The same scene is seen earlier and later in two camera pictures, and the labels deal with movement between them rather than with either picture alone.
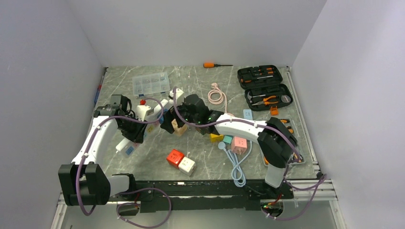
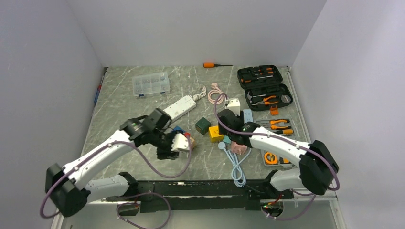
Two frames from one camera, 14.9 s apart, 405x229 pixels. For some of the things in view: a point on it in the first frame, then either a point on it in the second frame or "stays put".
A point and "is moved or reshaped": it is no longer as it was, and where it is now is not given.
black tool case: [264, 90] stays put
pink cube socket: [239, 145] stays put
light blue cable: [236, 174] stays put
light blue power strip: [248, 114] stays put
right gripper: [166, 123] to [222, 130]
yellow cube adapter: [216, 138] stays put
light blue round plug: [221, 145] stays put
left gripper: [137, 135] to [166, 153]
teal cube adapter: [227, 139] stays put
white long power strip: [127, 147] is moved or reshaped
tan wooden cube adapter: [179, 131] to [193, 143]
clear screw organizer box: [151, 84] stays put
